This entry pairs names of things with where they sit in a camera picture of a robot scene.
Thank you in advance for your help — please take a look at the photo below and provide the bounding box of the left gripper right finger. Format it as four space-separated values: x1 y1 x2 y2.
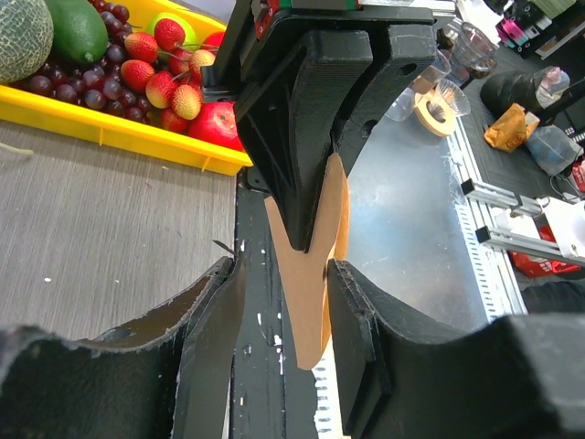
327 260 584 438

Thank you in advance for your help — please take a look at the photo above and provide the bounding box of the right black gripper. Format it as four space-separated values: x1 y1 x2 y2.
202 1 436 251

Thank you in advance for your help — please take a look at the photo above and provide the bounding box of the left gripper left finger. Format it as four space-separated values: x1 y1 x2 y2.
1 257 245 438

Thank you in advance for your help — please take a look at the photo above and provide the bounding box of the brown paper coffee filter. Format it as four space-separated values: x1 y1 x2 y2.
264 153 350 370

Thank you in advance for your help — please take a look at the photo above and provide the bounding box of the spare wooden dripper stand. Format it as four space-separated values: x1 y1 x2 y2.
413 89 455 137

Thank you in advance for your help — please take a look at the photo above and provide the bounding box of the spare glass dripper cone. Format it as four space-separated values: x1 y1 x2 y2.
386 49 471 122

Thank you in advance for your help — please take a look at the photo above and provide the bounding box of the background glass cup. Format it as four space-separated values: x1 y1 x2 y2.
450 22 498 88

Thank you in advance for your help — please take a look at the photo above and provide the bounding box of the red apple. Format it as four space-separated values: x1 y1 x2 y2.
200 31 225 54
187 102 244 152

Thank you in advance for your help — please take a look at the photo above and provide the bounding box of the brown paper bag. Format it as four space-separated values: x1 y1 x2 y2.
484 103 540 153

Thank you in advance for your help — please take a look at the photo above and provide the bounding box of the light green apple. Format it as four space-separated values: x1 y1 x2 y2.
146 13 197 52

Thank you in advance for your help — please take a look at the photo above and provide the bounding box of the red lychee cluster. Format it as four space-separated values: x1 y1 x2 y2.
121 31 217 134

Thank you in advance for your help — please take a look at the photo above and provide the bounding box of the red grape bunch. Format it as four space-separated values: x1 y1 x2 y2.
10 1 151 123

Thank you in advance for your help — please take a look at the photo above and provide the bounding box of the dark green lime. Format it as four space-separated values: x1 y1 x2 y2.
45 0 109 65

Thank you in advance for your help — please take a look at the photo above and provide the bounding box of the yellow plastic fruit tray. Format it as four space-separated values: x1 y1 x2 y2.
0 0 254 177

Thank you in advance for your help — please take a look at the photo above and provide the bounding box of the green netted melon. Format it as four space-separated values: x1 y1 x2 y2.
1 0 54 85

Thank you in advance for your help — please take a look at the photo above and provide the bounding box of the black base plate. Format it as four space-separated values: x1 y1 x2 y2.
229 167 317 438

